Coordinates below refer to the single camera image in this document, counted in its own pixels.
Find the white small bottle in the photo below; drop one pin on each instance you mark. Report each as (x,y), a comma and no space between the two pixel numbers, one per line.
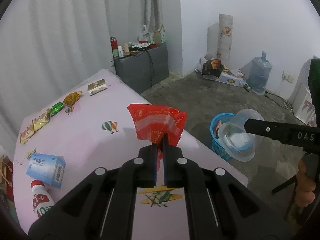
(120,52)

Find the white gold small box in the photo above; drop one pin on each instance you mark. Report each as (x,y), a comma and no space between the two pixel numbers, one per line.
(96,87)

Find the clear plastic bowl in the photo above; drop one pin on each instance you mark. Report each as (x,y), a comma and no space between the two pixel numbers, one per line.
(238,143)

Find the blue mesh trash basket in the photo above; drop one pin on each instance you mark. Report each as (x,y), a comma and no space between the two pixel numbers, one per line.
(215,124)

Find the orange yellow snack packet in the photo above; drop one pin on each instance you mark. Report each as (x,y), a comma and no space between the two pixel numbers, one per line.
(27,134)

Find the grey cabinet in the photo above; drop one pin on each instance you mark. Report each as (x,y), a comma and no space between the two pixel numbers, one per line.
(145,69)

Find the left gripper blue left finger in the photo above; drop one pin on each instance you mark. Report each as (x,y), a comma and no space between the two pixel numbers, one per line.
(153,163)

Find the green candy wrapper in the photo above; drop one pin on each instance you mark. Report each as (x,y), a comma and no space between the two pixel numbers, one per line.
(56,108)

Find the red thermos bottle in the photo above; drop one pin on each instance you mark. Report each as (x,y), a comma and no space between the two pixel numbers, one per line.
(114,46)

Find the golden brown snack wrapper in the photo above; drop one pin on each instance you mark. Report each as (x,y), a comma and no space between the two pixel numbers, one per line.
(72,98)

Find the white milk bottle red cap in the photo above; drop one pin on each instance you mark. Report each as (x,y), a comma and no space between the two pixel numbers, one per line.
(42,200)

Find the tall white printed carton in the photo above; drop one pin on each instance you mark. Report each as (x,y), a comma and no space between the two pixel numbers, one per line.
(219,38)

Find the wall power socket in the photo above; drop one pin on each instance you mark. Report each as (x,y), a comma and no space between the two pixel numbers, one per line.
(287,77)

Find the person's right hand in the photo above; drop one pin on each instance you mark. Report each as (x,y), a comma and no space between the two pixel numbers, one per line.
(305,186)

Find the blue medicine box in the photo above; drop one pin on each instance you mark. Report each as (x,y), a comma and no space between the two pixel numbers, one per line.
(46,168)

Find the flat printed cardboard on floor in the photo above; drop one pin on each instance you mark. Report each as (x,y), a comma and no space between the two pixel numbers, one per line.
(234,77)

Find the dark snack box on floor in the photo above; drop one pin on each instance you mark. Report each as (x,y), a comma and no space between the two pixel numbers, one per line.
(212,68)

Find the red snack wrapper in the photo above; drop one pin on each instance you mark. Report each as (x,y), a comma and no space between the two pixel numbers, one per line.
(152,122)

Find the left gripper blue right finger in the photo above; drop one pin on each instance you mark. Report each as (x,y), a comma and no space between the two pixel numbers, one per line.
(166,160)

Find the large water jug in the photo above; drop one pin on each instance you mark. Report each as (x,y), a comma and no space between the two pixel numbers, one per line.
(259,74)

